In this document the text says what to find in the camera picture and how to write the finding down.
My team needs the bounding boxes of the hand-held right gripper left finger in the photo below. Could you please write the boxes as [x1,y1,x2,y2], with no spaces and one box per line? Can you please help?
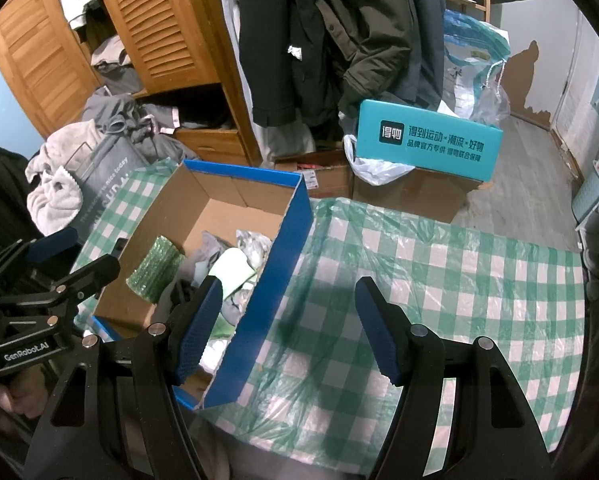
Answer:
[24,276,224,480]

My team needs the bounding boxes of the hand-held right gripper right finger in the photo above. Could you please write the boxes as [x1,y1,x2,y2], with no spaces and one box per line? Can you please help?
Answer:
[354,276,550,480]

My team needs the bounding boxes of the dark blue hanging coat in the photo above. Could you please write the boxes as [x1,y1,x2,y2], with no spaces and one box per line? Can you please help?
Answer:
[399,0,447,108]

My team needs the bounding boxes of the green white checkered tablecloth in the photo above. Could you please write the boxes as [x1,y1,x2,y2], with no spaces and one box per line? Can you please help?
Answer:
[74,157,587,461]

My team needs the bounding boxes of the white towel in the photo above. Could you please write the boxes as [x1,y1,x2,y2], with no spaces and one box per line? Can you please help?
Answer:
[26,121,103,237]

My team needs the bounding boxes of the olive green hanging jacket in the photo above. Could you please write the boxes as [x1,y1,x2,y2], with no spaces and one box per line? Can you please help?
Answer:
[312,0,420,111]

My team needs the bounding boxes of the grey clothes in wardrobe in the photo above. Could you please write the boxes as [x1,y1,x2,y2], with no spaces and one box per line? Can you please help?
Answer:
[90,35,140,96]

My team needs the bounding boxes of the blue-rimmed cardboard shoe box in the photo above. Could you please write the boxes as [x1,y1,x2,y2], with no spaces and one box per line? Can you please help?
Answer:
[92,159,314,412]

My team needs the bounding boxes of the white plastic bag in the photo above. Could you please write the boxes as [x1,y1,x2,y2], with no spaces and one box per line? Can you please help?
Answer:
[342,134,415,186]

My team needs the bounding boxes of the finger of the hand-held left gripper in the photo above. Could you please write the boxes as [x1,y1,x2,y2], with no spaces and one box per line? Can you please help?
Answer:
[10,227,79,266]
[54,237,128,311]

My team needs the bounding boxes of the grey printed tote bag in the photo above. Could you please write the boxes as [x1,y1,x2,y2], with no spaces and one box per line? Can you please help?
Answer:
[74,130,150,241]

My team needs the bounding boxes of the grey hoodie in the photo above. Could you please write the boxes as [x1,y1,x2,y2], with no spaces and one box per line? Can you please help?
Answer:
[82,87,203,163]

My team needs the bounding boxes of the green bubble wrap sheet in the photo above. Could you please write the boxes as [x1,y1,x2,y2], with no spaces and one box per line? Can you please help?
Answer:
[126,234,186,305]

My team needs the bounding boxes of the wooden louvered wardrobe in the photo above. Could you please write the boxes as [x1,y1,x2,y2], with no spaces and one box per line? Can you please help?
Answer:
[0,0,263,168]

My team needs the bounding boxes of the white door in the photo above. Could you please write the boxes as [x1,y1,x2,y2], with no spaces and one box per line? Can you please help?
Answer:
[552,10,599,141]

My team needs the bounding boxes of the black hanging coat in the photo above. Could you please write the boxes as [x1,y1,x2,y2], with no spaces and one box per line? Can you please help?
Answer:
[237,0,340,128]

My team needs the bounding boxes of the clear blue plastic bag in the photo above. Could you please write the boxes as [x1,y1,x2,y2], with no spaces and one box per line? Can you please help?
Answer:
[437,9,513,128]

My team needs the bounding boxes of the light green cloth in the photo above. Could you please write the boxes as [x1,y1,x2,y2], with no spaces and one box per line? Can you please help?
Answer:
[207,249,256,293]

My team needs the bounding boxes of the person's left hand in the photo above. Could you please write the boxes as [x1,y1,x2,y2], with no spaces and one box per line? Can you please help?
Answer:
[0,375,45,426]

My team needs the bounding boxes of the light blue trash bin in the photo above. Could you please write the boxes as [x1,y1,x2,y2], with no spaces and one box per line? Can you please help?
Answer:
[571,152,599,223]

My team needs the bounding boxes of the teal printed box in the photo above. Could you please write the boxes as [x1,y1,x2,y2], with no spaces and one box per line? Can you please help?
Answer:
[354,99,504,183]

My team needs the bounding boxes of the brown cardboard box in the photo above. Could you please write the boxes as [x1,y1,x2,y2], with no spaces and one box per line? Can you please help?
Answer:
[352,162,485,223]

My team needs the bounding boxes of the grey sock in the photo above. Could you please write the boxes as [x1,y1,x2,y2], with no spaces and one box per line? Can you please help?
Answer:
[177,231,240,321]

